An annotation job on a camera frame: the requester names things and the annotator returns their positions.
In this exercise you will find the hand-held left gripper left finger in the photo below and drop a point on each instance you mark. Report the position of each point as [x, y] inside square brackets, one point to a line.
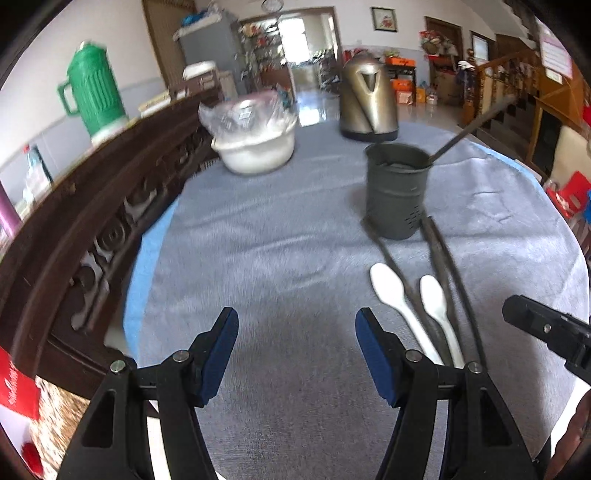
[217, 355]

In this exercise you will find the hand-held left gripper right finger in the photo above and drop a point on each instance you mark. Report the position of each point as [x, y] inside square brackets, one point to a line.
[376, 355]

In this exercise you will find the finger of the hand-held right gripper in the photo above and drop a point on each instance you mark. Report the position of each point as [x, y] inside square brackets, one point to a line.
[545, 327]

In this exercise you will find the large white plastic spoon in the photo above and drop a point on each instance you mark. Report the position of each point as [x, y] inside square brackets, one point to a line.
[388, 281]

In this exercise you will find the small white plastic spoon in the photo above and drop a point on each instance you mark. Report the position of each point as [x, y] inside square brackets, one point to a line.
[431, 295]

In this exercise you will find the dark grey utensil holder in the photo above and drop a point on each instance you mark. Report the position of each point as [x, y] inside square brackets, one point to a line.
[395, 198]

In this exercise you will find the person's right forearm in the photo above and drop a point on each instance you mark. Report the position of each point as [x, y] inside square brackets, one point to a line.
[572, 443]

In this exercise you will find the blue cloth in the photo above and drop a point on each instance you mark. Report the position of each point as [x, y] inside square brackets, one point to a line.
[138, 277]

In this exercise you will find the grey tablecloth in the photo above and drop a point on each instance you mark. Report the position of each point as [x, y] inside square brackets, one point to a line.
[286, 258]

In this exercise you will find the red plastic chair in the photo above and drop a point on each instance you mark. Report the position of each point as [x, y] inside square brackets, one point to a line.
[575, 189]

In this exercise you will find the carved dark wooden sideboard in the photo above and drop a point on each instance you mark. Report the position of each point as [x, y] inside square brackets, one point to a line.
[69, 240]

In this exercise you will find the red bag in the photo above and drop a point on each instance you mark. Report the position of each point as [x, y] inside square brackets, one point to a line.
[16, 385]

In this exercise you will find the white bowl with plastic cover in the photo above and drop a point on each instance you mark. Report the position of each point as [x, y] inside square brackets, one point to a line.
[244, 110]

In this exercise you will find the wooden stair railing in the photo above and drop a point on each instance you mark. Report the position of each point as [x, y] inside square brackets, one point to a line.
[494, 83]

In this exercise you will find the purple bottle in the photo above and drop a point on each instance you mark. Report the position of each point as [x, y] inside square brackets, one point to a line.
[8, 212]

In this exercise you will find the bronze electric kettle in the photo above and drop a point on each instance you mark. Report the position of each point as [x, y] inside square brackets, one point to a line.
[367, 101]

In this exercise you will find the clear plastic bottle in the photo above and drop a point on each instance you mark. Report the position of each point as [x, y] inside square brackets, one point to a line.
[37, 173]

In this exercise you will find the wooden side table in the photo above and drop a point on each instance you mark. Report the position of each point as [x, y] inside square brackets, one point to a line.
[400, 74]

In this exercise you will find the white round container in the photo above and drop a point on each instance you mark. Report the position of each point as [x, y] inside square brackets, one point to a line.
[199, 71]

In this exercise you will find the green thermos jug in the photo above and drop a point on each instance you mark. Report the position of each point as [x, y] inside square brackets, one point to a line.
[94, 87]

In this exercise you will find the grey refrigerator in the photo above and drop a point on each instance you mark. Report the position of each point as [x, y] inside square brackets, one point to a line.
[207, 41]

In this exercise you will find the brown wooden door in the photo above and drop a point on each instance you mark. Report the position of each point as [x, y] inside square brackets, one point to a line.
[168, 41]

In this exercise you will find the pink wall calendar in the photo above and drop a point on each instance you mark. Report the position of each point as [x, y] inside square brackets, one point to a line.
[556, 50]

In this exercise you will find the framed wall picture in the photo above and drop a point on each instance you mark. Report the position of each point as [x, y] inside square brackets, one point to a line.
[384, 19]

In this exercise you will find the round wall clock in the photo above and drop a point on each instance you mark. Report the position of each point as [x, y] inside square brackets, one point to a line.
[271, 4]

